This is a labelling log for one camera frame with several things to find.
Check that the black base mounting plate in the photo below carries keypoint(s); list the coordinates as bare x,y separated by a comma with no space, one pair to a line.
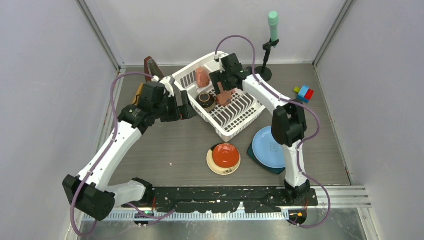
225,199

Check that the green microphone on stand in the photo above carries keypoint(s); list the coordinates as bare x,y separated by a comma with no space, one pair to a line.
273,23

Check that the orange saucer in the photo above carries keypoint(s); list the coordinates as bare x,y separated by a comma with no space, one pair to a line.
225,155

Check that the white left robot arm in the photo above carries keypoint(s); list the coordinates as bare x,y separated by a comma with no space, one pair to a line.
89,191

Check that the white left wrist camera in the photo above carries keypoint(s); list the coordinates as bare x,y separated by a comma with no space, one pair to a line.
168,82

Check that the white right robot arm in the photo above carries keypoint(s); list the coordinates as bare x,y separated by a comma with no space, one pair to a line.
288,125

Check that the cream patterned plate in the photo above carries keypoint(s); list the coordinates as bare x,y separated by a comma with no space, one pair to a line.
219,170

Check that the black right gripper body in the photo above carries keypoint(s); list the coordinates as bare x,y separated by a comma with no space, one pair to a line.
221,76

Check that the white mug pink handle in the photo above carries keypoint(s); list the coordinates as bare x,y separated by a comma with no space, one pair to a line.
224,98

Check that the pink mug with handle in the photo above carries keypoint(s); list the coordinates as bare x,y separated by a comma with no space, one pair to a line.
202,77

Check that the light blue plate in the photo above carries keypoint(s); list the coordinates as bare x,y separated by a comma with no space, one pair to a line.
267,152

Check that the white plastic dish rack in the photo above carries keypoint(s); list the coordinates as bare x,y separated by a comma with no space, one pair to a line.
227,121

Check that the dark green square plate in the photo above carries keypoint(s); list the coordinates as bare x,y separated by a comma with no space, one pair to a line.
252,156

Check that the brown wooden metronome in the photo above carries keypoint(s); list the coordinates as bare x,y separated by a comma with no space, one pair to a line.
151,68

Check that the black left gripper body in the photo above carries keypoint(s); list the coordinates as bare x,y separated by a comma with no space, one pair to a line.
170,110

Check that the colourful toy blocks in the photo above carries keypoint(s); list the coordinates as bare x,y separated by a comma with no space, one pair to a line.
304,93

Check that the wooden rolling pin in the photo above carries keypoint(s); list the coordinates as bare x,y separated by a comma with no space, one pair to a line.
137,94

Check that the brown ceramic bowl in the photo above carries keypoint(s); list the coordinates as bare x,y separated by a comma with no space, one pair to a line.
206,101

